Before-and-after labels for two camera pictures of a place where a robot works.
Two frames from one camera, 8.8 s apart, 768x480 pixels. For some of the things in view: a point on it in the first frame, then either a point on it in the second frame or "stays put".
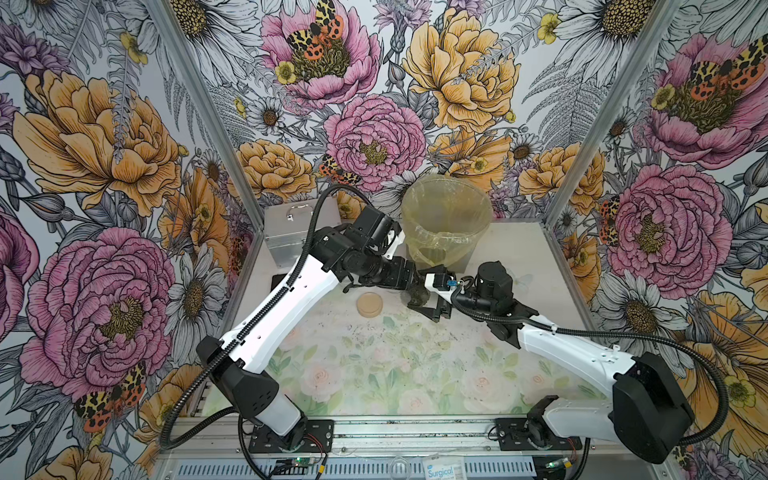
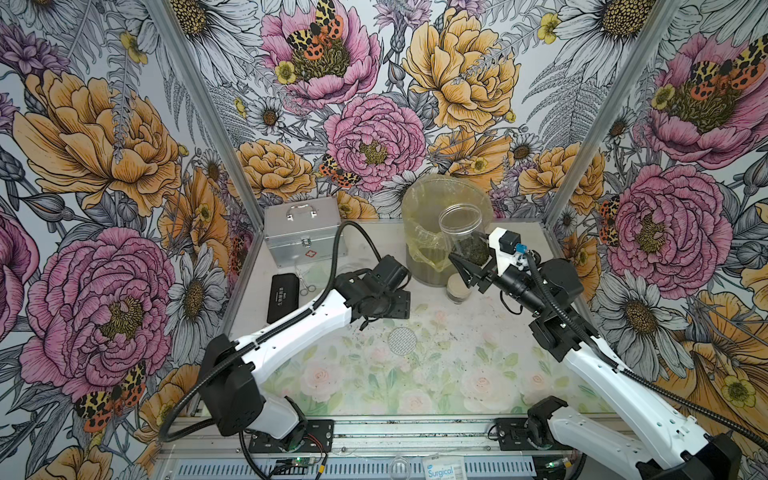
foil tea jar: [418, 296] to [462, 227]
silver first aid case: [287, 227] stays put
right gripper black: [434, 314] to [476, 271]
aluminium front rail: [457, 436] stays put
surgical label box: [445, 468] stays put
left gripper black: [396, 273] to [400, 307]
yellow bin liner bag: [445, 215] stays put
